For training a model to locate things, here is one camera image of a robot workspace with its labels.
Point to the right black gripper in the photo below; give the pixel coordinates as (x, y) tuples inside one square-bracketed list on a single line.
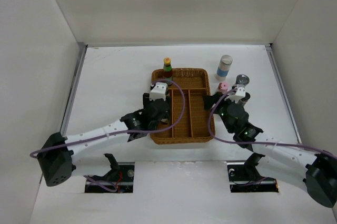
[(209, 100)]

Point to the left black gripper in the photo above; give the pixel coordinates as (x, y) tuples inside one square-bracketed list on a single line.
[(147, 100)]

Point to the red sauce bottle yellow cap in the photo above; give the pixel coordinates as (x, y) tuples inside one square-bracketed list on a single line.
[(167, 69)]

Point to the tall blue label spice jar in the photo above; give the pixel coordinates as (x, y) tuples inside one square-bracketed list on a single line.
[(223, 67)]

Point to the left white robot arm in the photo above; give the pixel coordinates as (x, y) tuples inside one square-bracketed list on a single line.
[(59, 156)]

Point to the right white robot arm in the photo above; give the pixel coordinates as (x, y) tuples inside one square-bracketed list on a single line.
[(305, 167)]

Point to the pink lid spice jar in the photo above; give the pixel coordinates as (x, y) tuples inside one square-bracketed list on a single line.
[(222, 87)]

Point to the brown wicker divided basket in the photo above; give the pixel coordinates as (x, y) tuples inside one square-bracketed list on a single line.
[(187, 106)]

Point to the small dark spice jar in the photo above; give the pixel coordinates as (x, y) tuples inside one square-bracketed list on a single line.
[(245, 99)]

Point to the silver top pepper grinder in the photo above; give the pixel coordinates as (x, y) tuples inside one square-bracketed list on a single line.
[(242, 80)]

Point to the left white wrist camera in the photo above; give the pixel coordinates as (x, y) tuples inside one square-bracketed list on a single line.
[(158, 90)]

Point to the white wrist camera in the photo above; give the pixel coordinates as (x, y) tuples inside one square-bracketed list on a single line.
[(237, 94), (158, 90)]

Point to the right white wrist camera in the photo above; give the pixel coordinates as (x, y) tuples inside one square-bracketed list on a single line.
[(237, 94)]

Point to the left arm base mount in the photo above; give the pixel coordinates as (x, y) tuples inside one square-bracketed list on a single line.
[(119, 179)]

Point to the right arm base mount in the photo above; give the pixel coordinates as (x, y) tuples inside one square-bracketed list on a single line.
[(244, 177)]

